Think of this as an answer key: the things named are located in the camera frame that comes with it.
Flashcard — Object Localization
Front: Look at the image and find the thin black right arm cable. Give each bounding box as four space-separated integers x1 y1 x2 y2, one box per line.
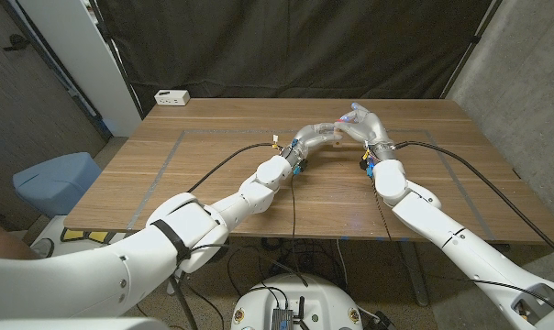
371 176 554 318

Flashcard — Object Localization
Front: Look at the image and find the black door handle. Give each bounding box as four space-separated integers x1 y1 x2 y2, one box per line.
2 33 30 51

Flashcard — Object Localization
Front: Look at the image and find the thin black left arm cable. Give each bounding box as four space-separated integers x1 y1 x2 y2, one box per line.
288 176 310 288

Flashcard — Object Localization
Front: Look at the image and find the yellow black hazard strip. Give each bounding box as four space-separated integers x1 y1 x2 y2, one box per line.
59 227 125 244

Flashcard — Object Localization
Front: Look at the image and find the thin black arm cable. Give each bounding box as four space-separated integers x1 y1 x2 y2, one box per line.
371 176 554 318
288 176 310 288

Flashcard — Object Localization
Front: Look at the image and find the wooden table panel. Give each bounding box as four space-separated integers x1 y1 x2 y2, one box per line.
126 129 496 240

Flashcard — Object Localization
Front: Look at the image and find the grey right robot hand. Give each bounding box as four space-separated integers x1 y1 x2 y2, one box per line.
333 102 398 162

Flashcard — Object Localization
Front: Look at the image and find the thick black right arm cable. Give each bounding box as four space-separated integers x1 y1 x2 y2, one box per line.
393 139 554 266

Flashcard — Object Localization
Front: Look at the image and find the white robot torso base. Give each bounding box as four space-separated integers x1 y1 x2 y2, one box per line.
230 273 364 330

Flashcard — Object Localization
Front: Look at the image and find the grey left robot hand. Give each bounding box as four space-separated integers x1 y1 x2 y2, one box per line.
283 122 344 170

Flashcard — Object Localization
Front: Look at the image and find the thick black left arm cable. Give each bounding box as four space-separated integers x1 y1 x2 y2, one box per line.
185 142 285 194

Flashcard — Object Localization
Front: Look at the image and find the white power strip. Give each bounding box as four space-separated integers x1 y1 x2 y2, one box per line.
153 89 191 107

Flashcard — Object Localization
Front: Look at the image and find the white floor cable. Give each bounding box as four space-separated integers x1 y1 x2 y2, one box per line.
335 238 349 288

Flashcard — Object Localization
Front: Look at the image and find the grey electronics module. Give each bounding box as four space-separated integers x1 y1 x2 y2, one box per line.
271 307 295 330

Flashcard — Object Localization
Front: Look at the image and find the black backdrop stand pole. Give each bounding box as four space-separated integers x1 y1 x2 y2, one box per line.
439 0 505 100
87 0 145 120

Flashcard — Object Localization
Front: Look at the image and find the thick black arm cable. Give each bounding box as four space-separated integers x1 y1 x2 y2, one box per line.
185 142 285 194
393 139 554 266

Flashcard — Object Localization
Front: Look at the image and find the white table leg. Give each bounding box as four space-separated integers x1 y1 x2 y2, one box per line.
398 240 430 307

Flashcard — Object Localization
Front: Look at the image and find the white sneaker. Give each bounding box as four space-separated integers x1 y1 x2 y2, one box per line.
30 236 56 260

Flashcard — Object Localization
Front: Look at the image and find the black backdrop cloth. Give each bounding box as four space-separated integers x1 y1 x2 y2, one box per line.
95 0 505 116

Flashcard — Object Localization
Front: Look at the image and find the person's bare leg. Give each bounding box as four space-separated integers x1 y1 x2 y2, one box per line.
0 205 40 261

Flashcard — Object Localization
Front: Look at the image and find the blue padded bin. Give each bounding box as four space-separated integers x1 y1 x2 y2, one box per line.
12 151 103 219

